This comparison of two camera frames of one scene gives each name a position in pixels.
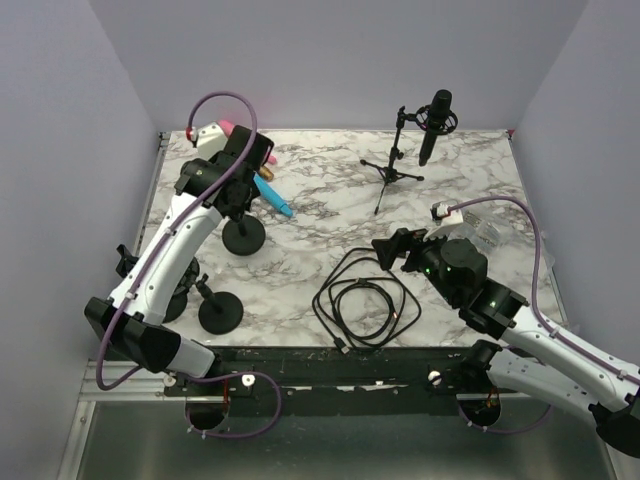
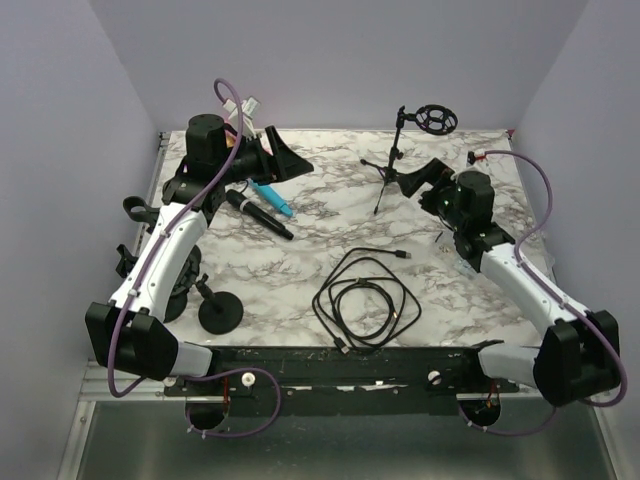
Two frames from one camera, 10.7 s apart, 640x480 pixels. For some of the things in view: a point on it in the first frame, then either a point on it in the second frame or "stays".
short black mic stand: [178, 302] -> [178, 300]
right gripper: [388, 248] -> [436, 172]
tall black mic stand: [244, 237] -> [148, 216]
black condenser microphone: [434, 119] -> [243, 203]
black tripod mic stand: [390, 173] stays
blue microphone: [272, 195] stays
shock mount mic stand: [219, 313] stays
